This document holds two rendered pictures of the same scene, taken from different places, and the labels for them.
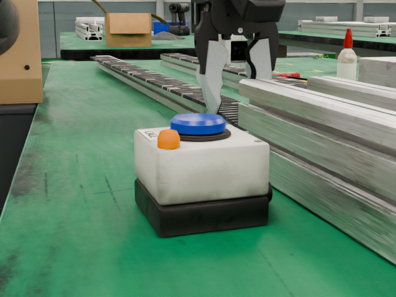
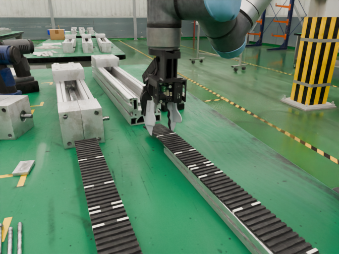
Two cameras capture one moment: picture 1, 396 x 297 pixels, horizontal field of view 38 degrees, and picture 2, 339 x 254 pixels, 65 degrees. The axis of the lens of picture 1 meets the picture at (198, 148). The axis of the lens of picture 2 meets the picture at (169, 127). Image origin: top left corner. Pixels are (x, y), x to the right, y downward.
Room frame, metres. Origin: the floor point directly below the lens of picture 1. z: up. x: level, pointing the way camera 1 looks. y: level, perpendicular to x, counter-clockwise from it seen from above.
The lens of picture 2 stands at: (1.33, -0.08, 1.08)
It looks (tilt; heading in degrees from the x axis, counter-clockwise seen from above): 22 degrees down; 175
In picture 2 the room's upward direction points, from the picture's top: straight up
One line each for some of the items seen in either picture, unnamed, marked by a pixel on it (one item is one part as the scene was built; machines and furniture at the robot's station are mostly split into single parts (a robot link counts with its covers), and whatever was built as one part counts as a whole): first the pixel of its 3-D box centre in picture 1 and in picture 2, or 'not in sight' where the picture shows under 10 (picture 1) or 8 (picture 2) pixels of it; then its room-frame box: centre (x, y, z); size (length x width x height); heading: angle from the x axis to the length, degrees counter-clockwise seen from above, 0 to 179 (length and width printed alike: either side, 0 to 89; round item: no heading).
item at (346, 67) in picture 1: (347, 58); not in sight; (1.16, -0.30, 0.84); 0.04 x 0.04 x 0.12
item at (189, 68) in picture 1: (223, 75); not in sight; (1.27, -0.06, 0.79); 0.96 x 0.04 x 0.03; 18
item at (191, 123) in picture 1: (198, 129); not in sight; (0.41, 0.00, 0.84); 0.04 x 0.04 x 0.02
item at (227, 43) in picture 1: (230, 50); not in sight; (1.60, -0.09, 0.83); 0.11 x 0.10 x 0.10; 105
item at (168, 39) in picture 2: not in sight; (165, 38); (0.71, -0.04, 1.04); 0.08 x 0.08 x 0.05
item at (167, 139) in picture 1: (168, 137); not in sight; (0.37, 0.02, 0.85); 0.02 x 0.02 x 0.01
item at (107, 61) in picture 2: not in sight; (105, 63); (-0.06, -0.29, 0.87); 0.16 x 0.11 x 0.07; 18
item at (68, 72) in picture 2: not in sight; (67, 74); (0.24, -0.39, 0.87); 0.16 x 0.11 x 0.07; 18
